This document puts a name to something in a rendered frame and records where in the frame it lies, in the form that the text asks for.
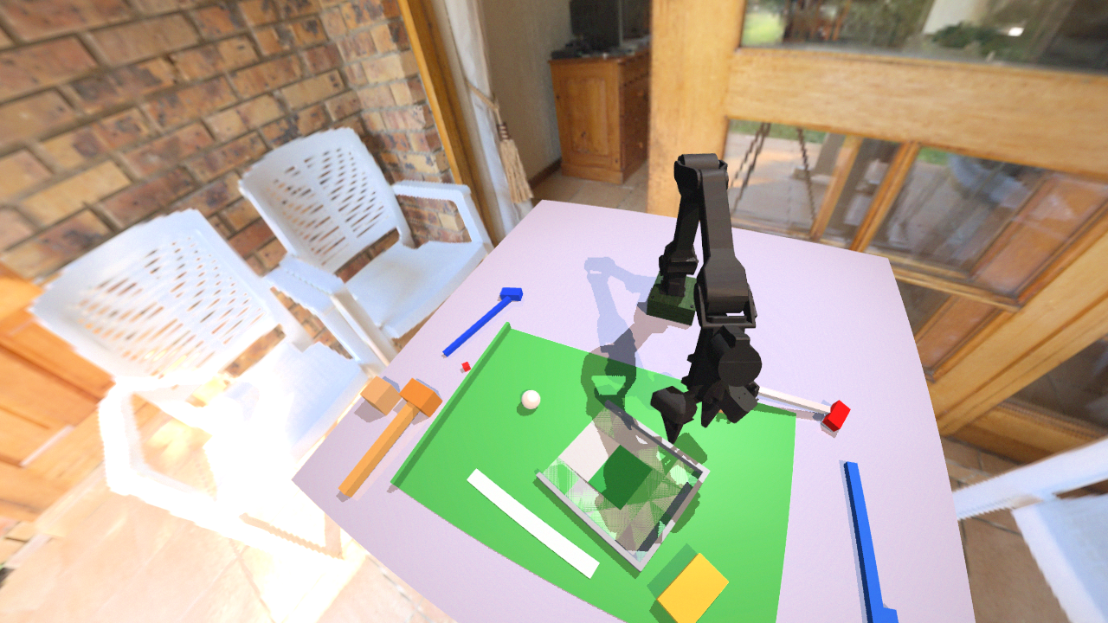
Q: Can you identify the yellow rectangular block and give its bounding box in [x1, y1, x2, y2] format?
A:
[656, 553, 728, 623]

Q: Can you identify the light orange cube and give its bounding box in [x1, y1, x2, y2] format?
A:
[360, 376, 402, 416]

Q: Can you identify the orange mallet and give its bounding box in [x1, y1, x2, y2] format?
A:
[339, 378, 443, 497]

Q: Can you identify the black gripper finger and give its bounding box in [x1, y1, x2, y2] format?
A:
[661, 413, 694, 445]
[701, 401, 720, 427]

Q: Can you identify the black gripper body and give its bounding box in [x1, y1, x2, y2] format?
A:
[650, 350, 719, 423]

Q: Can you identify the green flat mat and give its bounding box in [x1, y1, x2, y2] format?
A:
[398, 329, 796, 623]

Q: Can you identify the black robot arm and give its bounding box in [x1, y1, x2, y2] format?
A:
[659, 153, 762, 423]

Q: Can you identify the white flat bar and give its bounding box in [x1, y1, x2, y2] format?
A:
[466, 468, 599, 578]

